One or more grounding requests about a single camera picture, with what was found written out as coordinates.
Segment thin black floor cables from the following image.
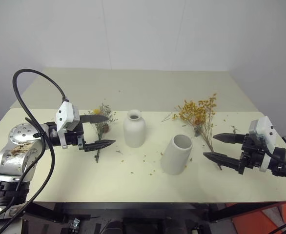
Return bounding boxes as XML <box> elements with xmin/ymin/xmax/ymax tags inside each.
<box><xmin>266</xmin><ymin>218</ymin><xmax>286</xmax><ymax>234</ymax></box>

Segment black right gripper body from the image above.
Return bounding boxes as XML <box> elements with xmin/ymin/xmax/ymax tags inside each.
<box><xmin>238</xmin><ymin>134</ymin><xmax>265</xmax><ymax>175</ymax></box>

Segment black table frame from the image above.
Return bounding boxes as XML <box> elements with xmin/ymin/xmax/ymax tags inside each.
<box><xmin>20</xmin><ymin>201</ymin><xmax>284</xmax><ymax>234</ymax></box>

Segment yellow dried flower bunch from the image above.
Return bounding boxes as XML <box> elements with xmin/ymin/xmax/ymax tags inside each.
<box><xmin>173</xmin><ymin>93</ymin><xmax>223</xmax><ymax>171</ymax></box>

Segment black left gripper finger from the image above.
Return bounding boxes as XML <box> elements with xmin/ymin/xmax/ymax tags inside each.
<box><xmin>84</xmin><ymin>139</ymin><xmax>117</xmax><ymax>153</ymax></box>
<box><xmin>80</xmin><ymin>115</ymin><xmax>110</xmax><ymax>124</ymax></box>

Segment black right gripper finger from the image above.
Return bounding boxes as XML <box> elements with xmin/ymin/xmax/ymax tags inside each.
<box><xmin>203</xmin><ymin>152</ymin><xmax>243</xmax><ymax>172</ymax></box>
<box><xmin>212</xmin><ymin>133</ymin><xmax>246</xmax><ymax>145</ymax></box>

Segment small shiny metal part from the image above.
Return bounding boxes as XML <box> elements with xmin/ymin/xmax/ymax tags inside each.
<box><xmin>70</xmin><ymin>217</ymin><xmax>82</xmax><ymax>229</ymax></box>

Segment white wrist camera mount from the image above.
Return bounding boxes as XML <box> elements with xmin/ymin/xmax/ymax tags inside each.
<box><xmin>248</xmin><ymin>116</ymin><xmax>277</xmax><ymax>173</ymax></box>
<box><xmin>55</xmin><ymin>100</ymin><xmax>81</xmax><ymax>149</ymax></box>

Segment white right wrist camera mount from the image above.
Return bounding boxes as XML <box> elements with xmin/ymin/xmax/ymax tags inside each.
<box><xmin>248</xmin><ymin>116</ymin><xmax>277</xmax><ymax>173</ymax></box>

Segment dark rounded shape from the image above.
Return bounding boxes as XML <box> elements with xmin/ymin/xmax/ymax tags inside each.
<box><xmin>103</xmin><ymin>218</ymin><xmax>122</xmax><ymax>234</ymax></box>

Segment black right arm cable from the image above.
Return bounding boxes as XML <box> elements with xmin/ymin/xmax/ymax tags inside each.
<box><xmin>256</xmin><ymin>136</ymin><xmax>286</xmax><ymax>169</ymax></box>

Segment white bottle-shaped ceramic vase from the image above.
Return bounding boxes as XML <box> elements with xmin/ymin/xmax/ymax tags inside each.
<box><xmin>123</xmin><ymin>109</ymin><xmax>147</xmax><ymax>149</ymax></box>

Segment orange panel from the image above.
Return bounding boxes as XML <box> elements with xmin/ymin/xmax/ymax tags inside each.
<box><xmin>231</xmin><ymin>201</ymin><xmax>286</xmax><ymax>234</ymax></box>

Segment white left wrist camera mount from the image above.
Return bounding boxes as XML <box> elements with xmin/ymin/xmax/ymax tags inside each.
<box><xmin>55</xmin><ymin>100</ymin><xmax>81</xmax><ymax>149</ymax></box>

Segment small green dried flower bunch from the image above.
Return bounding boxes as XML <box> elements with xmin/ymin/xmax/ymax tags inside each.
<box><xmin>87</xmin><ymin>103</ymin><xmax>119</xmax><ymax>164</ymax></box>

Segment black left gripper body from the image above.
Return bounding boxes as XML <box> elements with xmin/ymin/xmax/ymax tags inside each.
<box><xmin>66</xmin><ymin>123</ymin><xmax>87</xmax><ymax>152</ymax></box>

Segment white cylindrical ceramic vase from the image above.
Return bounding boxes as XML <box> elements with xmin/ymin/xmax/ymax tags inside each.
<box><xmin>160</xmin><ymin>134</ymin><xmax>194</xmax><ymax>176</ymax></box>

